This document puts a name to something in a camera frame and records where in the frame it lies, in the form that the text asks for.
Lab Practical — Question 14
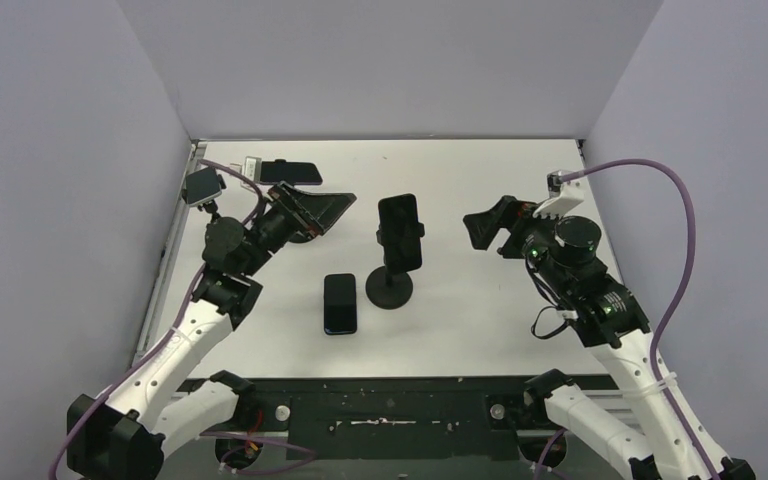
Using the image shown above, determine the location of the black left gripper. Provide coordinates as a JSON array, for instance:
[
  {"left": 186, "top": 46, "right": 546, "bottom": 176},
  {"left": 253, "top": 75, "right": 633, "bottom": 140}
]
[{"left": 240, "top": 181, "right": 355, "bottom": 277}]

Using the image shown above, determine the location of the black smartphone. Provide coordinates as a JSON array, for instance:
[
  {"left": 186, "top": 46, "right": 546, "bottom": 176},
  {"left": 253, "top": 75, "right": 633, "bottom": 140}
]
[
  {"left": 323, "top": 273, "right": 358, "bottom": 336},
  {"left": 376, "top": 193, "right": 425, "bottom": 275}
]

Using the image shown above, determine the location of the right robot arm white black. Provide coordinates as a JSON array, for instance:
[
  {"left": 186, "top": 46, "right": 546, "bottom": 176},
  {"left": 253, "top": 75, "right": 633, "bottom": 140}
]
[{"left": 463, "top": 196, "right": 756, "bottom": 479}]

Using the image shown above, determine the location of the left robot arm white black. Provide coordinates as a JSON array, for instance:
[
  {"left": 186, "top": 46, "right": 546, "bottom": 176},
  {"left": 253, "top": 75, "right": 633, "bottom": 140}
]
[{"left": 62, "top": 182, "right": 357, "bottom": 479}]

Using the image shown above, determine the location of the grey smartphone on left stand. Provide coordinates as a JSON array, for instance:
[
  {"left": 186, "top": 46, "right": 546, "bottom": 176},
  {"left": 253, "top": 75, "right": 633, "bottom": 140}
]
[{"left": 181, "top": 167, "right": 226, "bottom": 207}]

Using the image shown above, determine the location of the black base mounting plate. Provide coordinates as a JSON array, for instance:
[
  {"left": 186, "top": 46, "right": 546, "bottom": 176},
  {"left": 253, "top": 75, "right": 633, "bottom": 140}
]
[{"left": 219, "top": 376, "right": 557, "bottom": 461}]

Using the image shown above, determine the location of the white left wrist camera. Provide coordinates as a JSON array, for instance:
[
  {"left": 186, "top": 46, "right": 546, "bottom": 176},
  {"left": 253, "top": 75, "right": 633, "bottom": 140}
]
[{"left": 238, "top": 156, "right": 262, "bottom": 193}]

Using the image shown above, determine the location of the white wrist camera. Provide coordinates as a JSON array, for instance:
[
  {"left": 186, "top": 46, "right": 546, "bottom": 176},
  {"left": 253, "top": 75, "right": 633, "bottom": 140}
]
[
  {"left": 238, "top": 156, "right": 262, "bottom": 193},
  {"left": 532, "top": 170, "right": 585, "bottom": 220}
]

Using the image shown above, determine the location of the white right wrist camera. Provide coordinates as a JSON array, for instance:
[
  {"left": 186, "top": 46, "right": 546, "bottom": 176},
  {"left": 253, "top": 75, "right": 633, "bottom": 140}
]
[{"left": 532, "top": 170, "right": 585, "bottom": 220}]

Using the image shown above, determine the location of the aluminium table frame rail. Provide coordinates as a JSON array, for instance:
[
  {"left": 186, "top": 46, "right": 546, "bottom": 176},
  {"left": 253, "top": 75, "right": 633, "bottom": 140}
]
[{"left": 128, "top": 139, "right": 208, "bottom": 367}]

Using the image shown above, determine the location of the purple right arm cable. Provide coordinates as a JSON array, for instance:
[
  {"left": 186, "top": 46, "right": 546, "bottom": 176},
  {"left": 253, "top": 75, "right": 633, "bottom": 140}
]
[{"left": 529, "top": 158, "right": 723, "bottom": 480}]

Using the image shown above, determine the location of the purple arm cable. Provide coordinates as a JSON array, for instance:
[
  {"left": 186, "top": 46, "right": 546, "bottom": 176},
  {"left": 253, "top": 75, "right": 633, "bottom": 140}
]
[
  {"left": 529, "top": 158, "right": 723, "bottom": 480},
  {"left": 46, "top": 158, "right": 316, "bottom": 480}
]

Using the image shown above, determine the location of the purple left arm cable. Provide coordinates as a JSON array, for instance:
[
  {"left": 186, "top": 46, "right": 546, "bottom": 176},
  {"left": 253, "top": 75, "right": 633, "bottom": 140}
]
[{"left": 46, "top": 158, "right": 316, "bottom": 480}]

